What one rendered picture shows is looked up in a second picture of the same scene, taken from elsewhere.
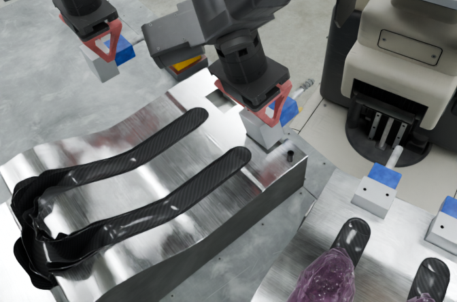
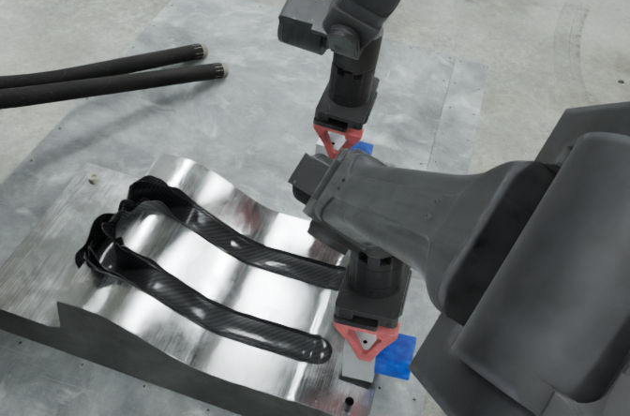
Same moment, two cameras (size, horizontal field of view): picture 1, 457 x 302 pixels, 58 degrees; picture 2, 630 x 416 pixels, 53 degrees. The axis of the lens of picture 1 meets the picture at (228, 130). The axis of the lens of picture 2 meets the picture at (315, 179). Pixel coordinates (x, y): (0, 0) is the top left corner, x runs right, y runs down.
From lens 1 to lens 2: 0.30 m
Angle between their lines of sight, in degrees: 29
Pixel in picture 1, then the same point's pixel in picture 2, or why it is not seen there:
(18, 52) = (322, 81)
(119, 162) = (237, 243)
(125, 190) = (206, 266)
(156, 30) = (307, 166)
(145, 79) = not seen: hidden behind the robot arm
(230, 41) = (313, 230)
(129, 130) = (280, 228)
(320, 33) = not seen: outside the picture
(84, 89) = not seen: hidden behind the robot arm
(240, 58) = (358, 260)
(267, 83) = (365, 308)
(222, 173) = (286, 345)
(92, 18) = (337, 111)
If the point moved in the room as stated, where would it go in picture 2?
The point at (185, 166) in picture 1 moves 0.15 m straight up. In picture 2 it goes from (271, 304) to (280, 230)
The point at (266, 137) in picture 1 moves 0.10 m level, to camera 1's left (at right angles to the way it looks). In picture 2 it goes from (348, 362) to (294, 299)
